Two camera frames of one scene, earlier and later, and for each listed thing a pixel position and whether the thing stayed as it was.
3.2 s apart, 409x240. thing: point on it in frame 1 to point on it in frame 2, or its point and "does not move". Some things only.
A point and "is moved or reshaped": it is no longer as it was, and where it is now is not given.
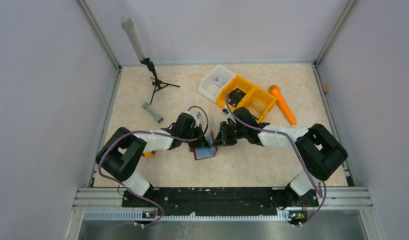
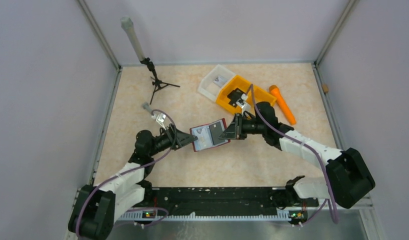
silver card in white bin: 220,81 does not move
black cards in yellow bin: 235,97 does not move
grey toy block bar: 156,117 does not move
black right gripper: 225,134 does not move
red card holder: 200,153 is moved or reshaped
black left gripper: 198,136 to 173,136
